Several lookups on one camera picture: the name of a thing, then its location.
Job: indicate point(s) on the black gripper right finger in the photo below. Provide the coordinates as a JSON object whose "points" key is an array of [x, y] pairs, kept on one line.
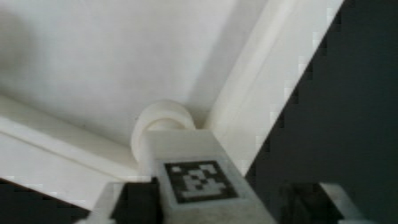
{"points": [[316, 204]]}

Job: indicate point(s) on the white square tabletop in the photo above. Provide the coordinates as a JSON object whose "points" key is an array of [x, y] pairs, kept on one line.
{"points": [[98, 55]]}

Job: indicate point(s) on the white table leg with tag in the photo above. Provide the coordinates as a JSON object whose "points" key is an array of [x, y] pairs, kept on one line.
{"points": [[206, 195]]}

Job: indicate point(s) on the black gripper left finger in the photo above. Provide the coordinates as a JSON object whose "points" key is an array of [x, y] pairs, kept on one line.
{"points": [[128, 204]]}

